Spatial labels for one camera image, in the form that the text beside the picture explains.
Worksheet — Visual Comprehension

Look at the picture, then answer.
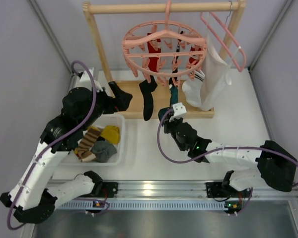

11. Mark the grey sock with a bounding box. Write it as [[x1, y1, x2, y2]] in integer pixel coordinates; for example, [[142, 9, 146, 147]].
[[90, 141, 117, 163]]

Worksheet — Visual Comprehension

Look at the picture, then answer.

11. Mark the pink wire clothes hanger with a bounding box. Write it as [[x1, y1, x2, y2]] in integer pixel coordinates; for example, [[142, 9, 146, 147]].
[[200, 2, 247, 73]]

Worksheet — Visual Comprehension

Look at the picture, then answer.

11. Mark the dark teal sock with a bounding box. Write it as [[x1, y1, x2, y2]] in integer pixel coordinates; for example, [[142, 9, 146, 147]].
[[169, 84, 179, 106]]

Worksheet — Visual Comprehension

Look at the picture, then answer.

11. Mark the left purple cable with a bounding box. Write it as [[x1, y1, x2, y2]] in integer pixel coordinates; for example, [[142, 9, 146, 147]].
[[6, 60, 110, 230]]

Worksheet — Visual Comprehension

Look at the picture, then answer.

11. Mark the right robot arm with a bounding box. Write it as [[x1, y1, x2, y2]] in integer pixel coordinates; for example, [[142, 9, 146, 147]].
[[158, 106, 298, 192]]

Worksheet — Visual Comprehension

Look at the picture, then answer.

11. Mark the white cloth garment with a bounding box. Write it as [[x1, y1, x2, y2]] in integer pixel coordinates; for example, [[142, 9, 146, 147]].
[[199, 36, 231, 111]]

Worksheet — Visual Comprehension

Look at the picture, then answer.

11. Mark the white plastic basket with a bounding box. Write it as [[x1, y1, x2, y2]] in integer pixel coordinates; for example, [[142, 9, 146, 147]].
[[61, 114, 126, 167]]

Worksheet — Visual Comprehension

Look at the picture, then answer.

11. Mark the red sock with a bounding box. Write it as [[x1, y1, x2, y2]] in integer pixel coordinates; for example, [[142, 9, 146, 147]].
[[188, 44, 202, 65], [147, 39, 161, 72]]

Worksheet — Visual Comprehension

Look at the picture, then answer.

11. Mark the wooden clothes rack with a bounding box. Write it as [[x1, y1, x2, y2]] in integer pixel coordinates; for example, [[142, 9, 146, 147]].
[[82, 0, 246, 120]]

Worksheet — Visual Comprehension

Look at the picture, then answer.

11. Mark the yellow sock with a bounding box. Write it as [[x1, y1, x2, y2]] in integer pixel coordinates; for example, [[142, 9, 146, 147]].
[[100, 125, 121, 145]]

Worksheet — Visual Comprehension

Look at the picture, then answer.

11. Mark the aluminium mounting rail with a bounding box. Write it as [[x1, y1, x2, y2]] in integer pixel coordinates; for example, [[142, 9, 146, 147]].
[[29, 179, 298, 199]]

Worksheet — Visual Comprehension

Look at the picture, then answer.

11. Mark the white slotted cable duct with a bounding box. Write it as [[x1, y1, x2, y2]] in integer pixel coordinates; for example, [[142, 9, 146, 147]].
[[59, 199, 240, 211]]

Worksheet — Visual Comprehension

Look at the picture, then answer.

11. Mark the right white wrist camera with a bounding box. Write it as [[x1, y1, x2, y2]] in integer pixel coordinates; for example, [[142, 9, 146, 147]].
[[169, 102, 187, 122]]

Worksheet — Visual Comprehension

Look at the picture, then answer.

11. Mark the brown striped sock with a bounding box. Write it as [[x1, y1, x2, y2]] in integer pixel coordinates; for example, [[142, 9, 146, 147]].
[[74, 126, 101, 163]]

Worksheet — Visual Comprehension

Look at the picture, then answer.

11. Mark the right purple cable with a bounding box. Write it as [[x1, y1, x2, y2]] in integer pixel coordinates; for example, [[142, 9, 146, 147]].
[[156, 109, 298, 216]]

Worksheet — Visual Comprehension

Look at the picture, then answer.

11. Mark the purple cable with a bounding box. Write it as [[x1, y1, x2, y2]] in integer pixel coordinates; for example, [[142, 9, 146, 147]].
[[156, 109, 298, 216], [6, 60, 110, 230]]

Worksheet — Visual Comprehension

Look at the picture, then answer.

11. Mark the left red sock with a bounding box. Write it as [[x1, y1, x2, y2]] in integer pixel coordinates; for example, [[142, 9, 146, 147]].
[[147, 39, 161, 72]]

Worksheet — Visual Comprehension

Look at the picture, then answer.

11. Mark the black striped sock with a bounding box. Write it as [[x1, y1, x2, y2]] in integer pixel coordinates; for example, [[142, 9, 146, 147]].
[[169, 39, 181, 84]]

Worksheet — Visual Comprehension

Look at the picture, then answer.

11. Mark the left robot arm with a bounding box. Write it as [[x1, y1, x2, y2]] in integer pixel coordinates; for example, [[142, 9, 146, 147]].
[[0, 81, 133, 230]]

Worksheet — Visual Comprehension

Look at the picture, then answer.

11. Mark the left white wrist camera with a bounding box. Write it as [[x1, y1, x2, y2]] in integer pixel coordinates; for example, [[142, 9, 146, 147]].
[[76, 67, 103, 92]]

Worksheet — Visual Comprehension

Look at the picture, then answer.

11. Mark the pink round clip hanger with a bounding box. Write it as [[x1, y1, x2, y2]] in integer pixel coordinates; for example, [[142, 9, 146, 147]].
[[122, 1, 207, 86]]

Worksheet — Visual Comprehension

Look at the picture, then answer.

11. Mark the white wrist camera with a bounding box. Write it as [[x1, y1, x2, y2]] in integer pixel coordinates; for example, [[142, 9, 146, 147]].
[[76, 67, 103, 92], [169, 102, 187, 122]]

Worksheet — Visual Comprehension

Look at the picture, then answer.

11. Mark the white sock with stripes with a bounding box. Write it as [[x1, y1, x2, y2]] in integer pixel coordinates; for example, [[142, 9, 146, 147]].
[[182, 70, 205, 108]]

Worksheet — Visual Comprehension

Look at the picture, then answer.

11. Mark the right red sock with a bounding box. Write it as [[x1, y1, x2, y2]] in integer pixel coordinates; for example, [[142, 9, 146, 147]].
[[188, 44, 202, 65]]

